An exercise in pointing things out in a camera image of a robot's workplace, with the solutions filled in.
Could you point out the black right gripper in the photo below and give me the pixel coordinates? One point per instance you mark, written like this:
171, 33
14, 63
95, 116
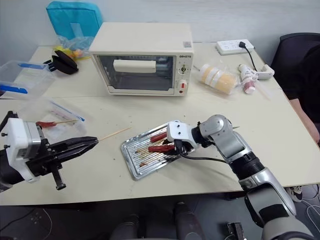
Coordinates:
182, 147

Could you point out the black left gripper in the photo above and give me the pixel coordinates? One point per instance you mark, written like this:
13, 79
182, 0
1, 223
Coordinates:
42, 160

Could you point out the red sausage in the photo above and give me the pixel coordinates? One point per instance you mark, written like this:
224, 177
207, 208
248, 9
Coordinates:
158, 136
160, 148
46, 124

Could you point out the plain wooden skewer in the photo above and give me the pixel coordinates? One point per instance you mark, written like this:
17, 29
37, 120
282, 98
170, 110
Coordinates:
115, 133

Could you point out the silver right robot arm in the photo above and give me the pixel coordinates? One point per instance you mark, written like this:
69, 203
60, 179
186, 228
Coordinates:
230, 145

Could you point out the ribbed metal tray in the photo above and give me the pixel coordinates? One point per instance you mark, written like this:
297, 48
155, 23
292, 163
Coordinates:
142, 170

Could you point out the red sausage on skewer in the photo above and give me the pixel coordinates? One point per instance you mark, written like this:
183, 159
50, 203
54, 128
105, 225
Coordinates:
46, 124

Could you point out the wrapped wooden skewer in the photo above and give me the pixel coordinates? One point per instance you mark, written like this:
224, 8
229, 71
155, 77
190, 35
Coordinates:
263, 92

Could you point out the clear zip bag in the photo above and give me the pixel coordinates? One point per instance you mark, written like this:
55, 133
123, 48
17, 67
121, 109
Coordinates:
72, 117

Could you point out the clear box with blue latches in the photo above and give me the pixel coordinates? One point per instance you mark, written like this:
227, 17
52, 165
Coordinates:
30, 80

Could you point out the bag of yellow white cups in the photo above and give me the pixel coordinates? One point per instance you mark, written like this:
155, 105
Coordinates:
217, 78

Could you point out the black round dish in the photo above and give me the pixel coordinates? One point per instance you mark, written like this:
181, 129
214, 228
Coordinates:
65, 63

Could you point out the clear bag with yellow items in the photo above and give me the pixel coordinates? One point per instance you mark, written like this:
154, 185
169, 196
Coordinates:
75, 46

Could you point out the white red wrapped bottle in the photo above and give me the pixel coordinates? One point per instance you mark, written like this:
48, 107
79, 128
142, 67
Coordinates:
247, 80

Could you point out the cream toaster oven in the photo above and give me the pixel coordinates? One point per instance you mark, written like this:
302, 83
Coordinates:
140, 37

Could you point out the white power strip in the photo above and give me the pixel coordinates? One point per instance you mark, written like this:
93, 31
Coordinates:
230, 47

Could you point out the white handheld device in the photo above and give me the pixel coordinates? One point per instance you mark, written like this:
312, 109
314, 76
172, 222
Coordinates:
266, 72

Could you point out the blue fabric bag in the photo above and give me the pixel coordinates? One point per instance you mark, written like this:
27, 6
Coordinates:
72, 17

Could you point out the white black shoe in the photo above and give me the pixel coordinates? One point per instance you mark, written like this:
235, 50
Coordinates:
296, 192

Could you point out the person in black clothes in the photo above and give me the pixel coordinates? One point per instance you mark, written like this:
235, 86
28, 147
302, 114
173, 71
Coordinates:
305, 82

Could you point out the black office chair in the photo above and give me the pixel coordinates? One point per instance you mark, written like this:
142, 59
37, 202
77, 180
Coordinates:
287, 50

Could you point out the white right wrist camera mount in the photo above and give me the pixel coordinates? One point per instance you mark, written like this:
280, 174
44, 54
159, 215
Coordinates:
178, 131

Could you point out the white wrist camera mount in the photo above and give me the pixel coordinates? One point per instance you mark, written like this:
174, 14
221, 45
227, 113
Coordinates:
178, 131
17, 140

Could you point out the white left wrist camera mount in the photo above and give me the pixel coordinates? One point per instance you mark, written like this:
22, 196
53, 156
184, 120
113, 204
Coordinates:
17, 140

